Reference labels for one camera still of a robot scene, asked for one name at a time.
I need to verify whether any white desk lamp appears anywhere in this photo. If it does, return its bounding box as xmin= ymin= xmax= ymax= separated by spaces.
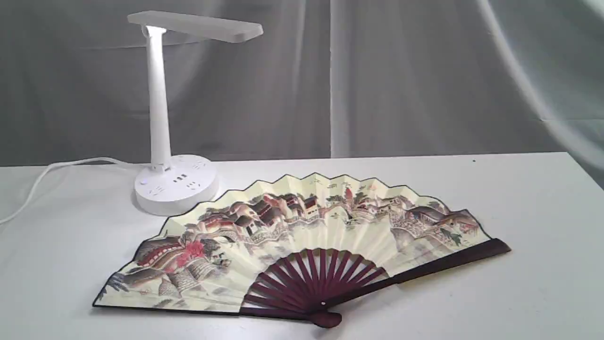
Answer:
xmin=127 ymin=11 xmax=264 ymax=216

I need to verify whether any painted paper folding fan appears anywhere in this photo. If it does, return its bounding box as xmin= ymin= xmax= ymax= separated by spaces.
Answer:
xmin=92 ymin=173 xmax=511 ymax=328

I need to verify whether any grey backdrop curtain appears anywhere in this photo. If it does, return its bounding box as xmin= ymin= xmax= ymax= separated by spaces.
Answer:
xmin=0 ymin=0 xmax=603 ymax=185

